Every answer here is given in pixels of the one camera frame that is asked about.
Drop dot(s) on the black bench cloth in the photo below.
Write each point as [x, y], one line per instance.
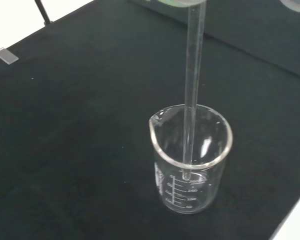
[65, 125]

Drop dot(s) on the black tripod leg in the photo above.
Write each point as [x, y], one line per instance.
[43, 12]

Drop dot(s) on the clear glass graduated beaker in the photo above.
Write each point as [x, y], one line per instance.
[190, 197]

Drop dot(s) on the white test tube rack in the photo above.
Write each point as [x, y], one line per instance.
[297, 220]

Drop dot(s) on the grey clear rectangular tag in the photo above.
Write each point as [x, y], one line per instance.
[7, 56]

